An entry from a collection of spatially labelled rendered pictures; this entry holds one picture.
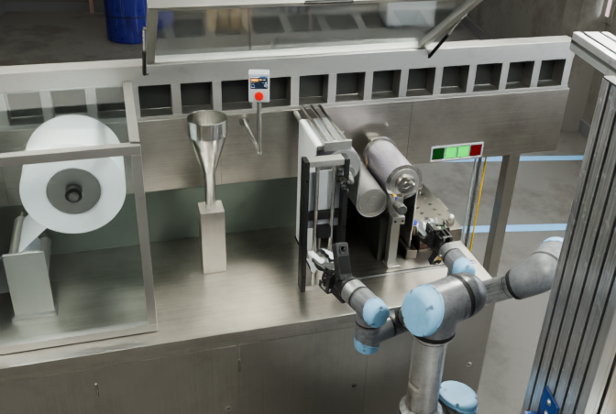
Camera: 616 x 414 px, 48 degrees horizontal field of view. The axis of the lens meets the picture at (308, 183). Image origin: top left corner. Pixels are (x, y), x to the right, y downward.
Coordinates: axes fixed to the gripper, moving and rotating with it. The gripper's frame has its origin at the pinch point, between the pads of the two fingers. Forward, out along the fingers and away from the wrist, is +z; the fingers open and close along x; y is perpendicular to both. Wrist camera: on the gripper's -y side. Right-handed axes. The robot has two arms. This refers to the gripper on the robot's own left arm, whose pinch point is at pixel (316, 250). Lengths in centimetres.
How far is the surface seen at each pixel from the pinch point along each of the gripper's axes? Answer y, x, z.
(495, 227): 40, 147, 49
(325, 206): -3.0, 16.9, 21.5
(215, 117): -25, -12, 56
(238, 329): 36.2, -16.9, 13.7
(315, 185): -12.4, 10.4, 20.6
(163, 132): -13, -23, 77
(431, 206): 10, 79, 31
